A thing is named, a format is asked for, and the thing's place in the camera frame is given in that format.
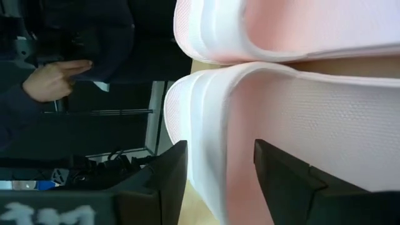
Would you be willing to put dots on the pink slide sandal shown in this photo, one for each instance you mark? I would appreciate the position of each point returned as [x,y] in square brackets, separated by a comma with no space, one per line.
[281,25]
[312,118]

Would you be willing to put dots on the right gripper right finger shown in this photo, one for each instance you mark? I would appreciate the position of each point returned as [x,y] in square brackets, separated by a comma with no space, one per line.
[290,193]

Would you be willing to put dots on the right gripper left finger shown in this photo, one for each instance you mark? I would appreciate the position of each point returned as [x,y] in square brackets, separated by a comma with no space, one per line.
[165,187]

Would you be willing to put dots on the person's hand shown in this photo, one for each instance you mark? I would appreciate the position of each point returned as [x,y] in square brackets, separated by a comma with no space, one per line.
[50,82]

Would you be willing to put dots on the person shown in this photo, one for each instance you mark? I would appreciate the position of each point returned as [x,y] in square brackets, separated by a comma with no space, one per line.
[103,37]

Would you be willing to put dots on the silver and blue object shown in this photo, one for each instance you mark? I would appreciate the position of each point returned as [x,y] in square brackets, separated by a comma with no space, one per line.
[47,185]

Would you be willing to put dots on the grey metal post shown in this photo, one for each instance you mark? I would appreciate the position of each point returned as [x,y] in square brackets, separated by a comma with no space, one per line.
[154,118]

